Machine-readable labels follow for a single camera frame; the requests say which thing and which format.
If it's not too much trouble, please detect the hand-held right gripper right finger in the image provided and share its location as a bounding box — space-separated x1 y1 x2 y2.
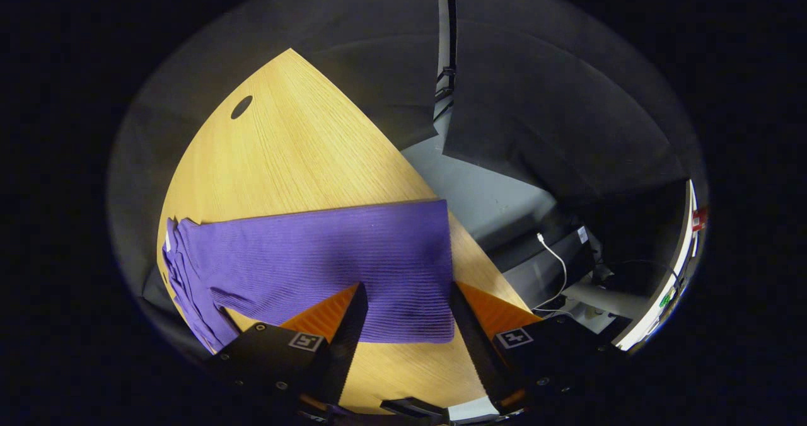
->
449 281 622 414

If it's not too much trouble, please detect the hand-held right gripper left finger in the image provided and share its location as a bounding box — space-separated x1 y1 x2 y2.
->
205 282 369 414

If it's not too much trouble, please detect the black backdrop stand pole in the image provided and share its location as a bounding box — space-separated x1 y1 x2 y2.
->
435 0 458 121

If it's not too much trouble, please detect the purple shirt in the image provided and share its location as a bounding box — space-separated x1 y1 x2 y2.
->
161 199 456 354

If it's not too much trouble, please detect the white cable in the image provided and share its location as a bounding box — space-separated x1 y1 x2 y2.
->
533 232 568 313

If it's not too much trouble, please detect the dark equipment box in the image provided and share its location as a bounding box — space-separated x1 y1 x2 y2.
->
489 224 600 301

